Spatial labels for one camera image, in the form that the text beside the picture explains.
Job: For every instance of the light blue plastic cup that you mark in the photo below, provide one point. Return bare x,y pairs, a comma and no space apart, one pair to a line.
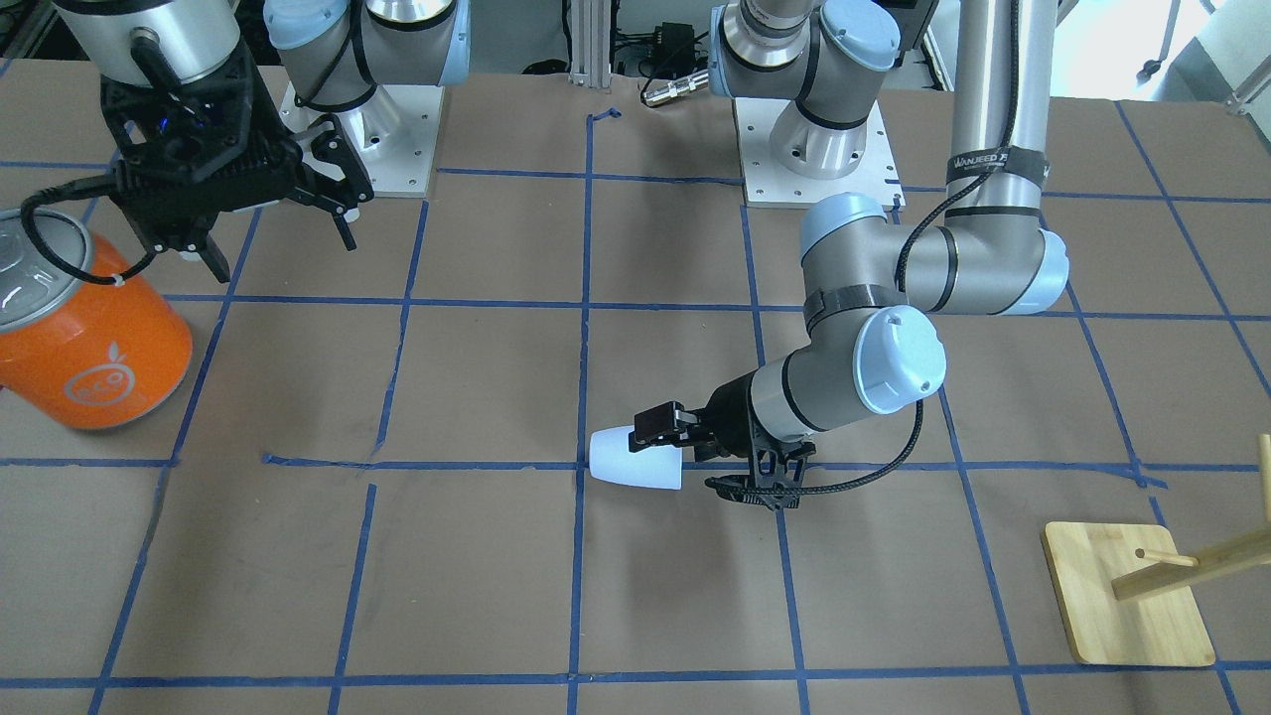
611,460

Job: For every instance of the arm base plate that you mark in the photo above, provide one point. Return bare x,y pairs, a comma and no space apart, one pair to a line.
790,163
396,134

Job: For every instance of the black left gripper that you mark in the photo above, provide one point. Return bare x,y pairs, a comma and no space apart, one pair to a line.
730,412

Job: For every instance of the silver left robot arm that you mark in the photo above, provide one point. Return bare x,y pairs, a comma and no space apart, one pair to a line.
871,285

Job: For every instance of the bamboo cup stand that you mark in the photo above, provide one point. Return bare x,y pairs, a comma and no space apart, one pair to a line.
1124,591

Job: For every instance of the orange can with grey lid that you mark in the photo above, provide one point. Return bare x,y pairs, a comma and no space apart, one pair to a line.
88,356

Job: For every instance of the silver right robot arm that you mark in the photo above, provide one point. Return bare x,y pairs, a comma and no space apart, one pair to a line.
337,53

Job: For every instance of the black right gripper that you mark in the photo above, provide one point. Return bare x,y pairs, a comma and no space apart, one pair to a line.
260,104

